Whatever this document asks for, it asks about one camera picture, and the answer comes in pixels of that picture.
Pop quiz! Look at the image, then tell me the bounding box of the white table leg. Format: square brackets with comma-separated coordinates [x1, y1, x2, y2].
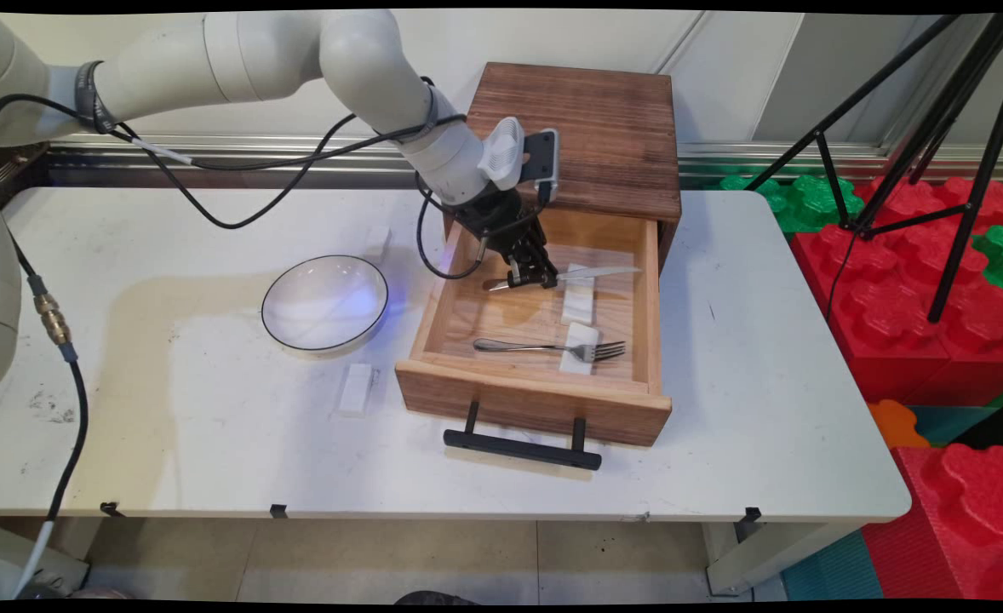
[704, 521, 860, 595]

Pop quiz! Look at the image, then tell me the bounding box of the silver metal fork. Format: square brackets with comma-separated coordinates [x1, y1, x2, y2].
[474, 338, 628, 364]

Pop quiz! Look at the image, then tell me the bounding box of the light wooden drawer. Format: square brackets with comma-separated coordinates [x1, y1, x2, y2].
[395, 204, 673, 448]

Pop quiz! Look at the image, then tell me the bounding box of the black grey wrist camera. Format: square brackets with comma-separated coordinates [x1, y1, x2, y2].
[521, 129, 560, 205]

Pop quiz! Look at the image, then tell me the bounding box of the black drawer handle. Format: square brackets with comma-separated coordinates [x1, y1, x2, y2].
[444, 400, 603, 472]

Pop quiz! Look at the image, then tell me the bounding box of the green foam block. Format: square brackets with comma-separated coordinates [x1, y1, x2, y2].
[719, 175, 864, 235]
[971, 226, 1003, 295]

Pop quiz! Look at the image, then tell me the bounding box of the dark wooden cabinet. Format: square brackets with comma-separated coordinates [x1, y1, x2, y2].
[444, 62, 683, 269]

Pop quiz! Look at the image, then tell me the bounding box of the silver metal knife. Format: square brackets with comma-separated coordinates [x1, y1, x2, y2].
[482, 266, 642, 293]

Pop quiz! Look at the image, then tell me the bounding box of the teal foam mat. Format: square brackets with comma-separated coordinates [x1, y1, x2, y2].
[781, 404, 1003, 601]

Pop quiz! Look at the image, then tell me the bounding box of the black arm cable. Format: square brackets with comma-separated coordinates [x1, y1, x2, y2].
[0, 77, 553, 282]

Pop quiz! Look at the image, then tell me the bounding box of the orange foam piece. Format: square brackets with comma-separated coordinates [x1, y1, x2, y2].
[868, 398, 930, 450]

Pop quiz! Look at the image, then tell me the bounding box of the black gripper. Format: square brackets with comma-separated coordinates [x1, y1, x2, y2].
[453, 189, 559, 289]

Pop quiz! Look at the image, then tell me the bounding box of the white black-rimmed bowl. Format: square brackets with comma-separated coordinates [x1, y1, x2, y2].
[261, 254, 391, 353]

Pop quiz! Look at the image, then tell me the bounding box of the aluminium wall rail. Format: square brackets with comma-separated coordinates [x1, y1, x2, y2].
[42, 132, 1003, 192]

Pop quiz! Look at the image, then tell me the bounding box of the black tripod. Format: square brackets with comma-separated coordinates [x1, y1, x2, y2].
[744, 13, 1003, 324]

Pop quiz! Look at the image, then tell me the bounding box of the large red foam block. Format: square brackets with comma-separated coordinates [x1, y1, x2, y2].
[789, 177, 1003, 405]

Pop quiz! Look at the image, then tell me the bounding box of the white vented round mount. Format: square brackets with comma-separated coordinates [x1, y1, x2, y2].
[479, 117, 525, 191]

